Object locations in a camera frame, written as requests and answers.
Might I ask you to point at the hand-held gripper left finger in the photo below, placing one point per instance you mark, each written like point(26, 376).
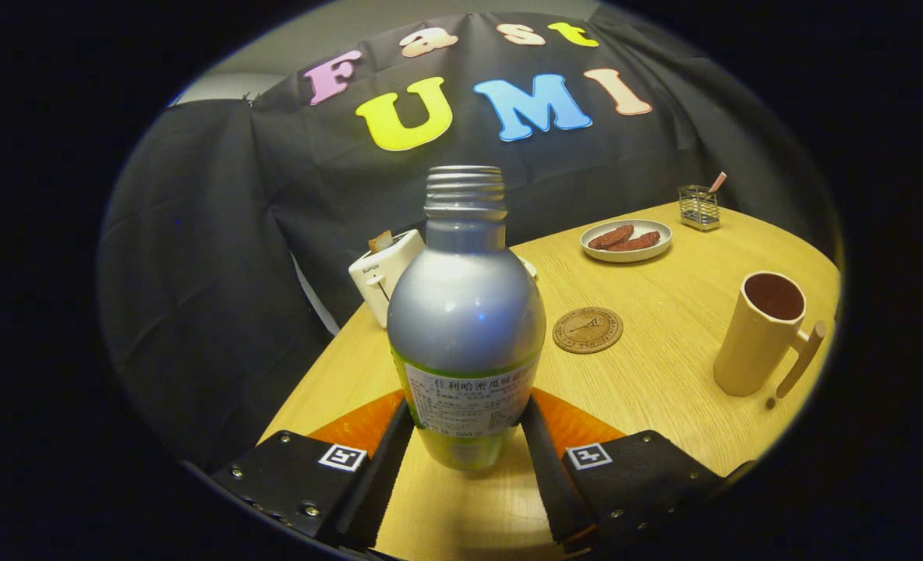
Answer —
point(387, 483)

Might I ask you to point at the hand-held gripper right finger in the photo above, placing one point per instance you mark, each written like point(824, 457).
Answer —
point(551, 483)

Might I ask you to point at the round cork coaster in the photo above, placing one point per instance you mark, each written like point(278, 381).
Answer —
point(588, 330)

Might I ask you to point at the silver green juice bottle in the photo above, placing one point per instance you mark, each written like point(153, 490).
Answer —
point(465, 312)

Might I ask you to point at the wooden table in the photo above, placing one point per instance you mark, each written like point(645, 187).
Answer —
point(664, 374)

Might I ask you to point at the white toaster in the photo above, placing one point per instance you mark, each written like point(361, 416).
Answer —
point(380, 280)

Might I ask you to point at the white divided bean tray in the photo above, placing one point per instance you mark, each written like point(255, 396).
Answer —
point(529, 269)

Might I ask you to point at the toast slice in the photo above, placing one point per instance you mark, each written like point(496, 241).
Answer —
point(381, 241)

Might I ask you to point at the red meat slice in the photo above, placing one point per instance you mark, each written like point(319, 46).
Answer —
point(610, 235)
point(641, 241)

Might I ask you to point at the white round plate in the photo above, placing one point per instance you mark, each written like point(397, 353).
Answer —
point(656, 251)

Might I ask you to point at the black backdrop cloth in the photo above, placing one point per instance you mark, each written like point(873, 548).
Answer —
point(220, 273)

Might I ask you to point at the pink striped straw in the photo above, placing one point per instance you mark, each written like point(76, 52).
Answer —
point(717, 182)

